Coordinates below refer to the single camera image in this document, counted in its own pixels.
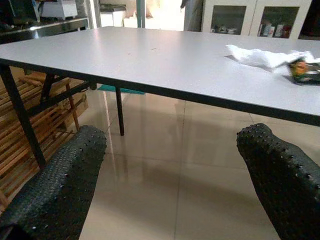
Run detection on teal floor mat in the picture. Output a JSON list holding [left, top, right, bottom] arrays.
[[96, 84, 146, 96]]

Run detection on white appliance box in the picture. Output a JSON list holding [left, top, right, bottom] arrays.
[[39, 0, 78, 20]]

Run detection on white cabinet with glass doors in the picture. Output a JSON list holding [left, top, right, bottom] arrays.
[[201, 0, 313, 40]]

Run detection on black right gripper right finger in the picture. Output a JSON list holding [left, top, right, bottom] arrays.
[[236, 122, 320, 240]]

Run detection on green black snack wrapper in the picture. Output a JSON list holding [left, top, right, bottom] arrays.
[[287, 56, 320, 86]]

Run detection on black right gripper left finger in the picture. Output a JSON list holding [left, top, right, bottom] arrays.
[[0, 124, 108, 240]]

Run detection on wooden slat rack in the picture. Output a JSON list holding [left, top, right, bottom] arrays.
[[0, 71, 88, 213]]

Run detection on black metal shelf table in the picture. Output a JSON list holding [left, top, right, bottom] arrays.
[[0, 16, 90, 45]]

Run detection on white folding table black frame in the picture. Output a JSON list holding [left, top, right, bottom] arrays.
[[0, 26, 320, 171]]

